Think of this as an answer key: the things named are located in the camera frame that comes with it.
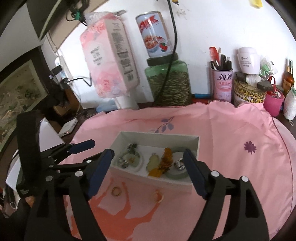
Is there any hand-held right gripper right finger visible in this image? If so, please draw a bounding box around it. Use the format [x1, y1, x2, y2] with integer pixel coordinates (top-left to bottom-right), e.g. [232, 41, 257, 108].
[184, 149, 270, 241]

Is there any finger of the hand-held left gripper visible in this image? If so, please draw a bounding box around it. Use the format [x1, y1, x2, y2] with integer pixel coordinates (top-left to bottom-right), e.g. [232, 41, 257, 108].
[40, 139, 96, 163]
[49, 152, 103, 174]

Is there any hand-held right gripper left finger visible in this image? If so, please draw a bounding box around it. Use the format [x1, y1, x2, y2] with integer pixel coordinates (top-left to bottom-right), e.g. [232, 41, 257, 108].
[24, 149, 115, 241]

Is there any wide silver ring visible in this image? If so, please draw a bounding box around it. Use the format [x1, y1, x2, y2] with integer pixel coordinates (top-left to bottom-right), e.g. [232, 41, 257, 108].
[174, 158, 185, 171]

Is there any amber bead bracelet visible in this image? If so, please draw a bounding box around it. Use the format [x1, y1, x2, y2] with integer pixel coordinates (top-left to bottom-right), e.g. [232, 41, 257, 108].
[158, 148, 174, 174]

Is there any amber ring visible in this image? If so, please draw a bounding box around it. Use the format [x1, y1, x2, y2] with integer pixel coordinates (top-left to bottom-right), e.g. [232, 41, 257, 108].
[153, 189, 164, 203]

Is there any yellow-green gourd pendant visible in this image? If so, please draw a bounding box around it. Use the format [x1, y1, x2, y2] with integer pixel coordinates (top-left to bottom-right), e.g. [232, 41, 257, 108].
[146, 153, 160, 173]

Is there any white rectangular box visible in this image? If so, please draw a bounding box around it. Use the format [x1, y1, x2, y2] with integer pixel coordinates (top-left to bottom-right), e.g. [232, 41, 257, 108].
[109, 131, 201, 193]

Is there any small white device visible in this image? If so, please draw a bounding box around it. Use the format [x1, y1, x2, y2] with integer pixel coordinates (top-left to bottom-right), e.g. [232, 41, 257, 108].
[58, 118, 78, 137]

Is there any white cardboard box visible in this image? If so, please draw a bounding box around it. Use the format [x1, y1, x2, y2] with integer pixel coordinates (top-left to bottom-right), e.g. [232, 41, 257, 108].
[6, 117, 66, 186]

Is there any pale green jade bangle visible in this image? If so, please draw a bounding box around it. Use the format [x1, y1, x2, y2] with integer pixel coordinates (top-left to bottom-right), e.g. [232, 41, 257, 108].
[117, 148, 144, 173]

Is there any pink floral cloth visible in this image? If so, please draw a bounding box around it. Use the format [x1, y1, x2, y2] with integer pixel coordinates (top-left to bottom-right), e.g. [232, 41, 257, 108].
[59, 101, 296, 241]

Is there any pale blue plastic container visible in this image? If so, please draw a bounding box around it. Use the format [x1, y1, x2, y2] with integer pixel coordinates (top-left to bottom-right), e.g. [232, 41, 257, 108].
[96, 104, 118, 114]

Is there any framed landscape picture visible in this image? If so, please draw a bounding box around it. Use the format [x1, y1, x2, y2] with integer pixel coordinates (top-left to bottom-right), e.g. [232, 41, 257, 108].
[0, 59, 49, 149]

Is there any white toilet paper roll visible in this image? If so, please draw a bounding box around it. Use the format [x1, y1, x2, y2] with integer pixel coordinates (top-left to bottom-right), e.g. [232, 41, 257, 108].
[114, 95, 139, 110]

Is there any pink tissue pack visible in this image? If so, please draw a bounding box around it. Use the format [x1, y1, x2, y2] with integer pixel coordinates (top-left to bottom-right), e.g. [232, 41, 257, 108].
[80, 10, 140, 99]

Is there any green jar of seeds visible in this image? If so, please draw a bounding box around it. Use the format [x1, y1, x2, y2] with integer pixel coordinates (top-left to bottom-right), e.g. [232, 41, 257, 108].
[144, 53, 192, 107]

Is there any pink can pen holder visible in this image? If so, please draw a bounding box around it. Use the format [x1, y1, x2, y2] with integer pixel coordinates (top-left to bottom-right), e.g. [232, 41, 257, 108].
[210, 67, 233, 102]

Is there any yellow patterned round tin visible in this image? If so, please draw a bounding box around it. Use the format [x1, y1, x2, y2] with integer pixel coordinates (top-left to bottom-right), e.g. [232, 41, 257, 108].
[232, 79, 267, 107]

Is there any pink plastic cup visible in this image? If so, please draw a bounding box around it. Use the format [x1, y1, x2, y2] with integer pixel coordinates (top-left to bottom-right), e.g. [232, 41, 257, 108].
[263, 87, 285, 117]

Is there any white thread ball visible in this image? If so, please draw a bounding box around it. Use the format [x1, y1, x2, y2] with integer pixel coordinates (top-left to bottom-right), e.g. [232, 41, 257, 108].
[245, 74, 263, 85]

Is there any bunch of pens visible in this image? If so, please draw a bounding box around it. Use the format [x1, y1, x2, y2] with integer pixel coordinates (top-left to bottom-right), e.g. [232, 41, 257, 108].
[210, 47, 232, 70]

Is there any red comb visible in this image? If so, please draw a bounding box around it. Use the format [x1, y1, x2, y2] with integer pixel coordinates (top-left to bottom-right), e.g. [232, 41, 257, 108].
[209, 46, 219, 62]

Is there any white cream jar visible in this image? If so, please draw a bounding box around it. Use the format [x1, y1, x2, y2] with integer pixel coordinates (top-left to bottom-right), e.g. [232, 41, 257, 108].
[236, 47, 262, 75]

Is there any green and white packet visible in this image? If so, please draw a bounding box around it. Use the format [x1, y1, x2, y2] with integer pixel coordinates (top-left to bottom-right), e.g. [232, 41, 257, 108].
[260, 57, 275, 77]

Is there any printed food can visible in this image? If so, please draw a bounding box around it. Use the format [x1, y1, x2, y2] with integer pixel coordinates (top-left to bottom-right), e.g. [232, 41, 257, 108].
[135, 11, 175, 58]

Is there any amber glass bottle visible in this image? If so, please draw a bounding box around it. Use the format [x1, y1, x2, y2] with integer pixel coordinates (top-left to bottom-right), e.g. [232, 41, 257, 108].
[282, 59, 295, 94]

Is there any dark monitor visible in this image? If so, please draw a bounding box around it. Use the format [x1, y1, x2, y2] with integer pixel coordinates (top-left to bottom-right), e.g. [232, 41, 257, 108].
[23, 0, 74, 41]

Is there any black cable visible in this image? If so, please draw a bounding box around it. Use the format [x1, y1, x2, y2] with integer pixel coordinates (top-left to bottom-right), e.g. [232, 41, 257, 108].
[153, 0, 179, 103]

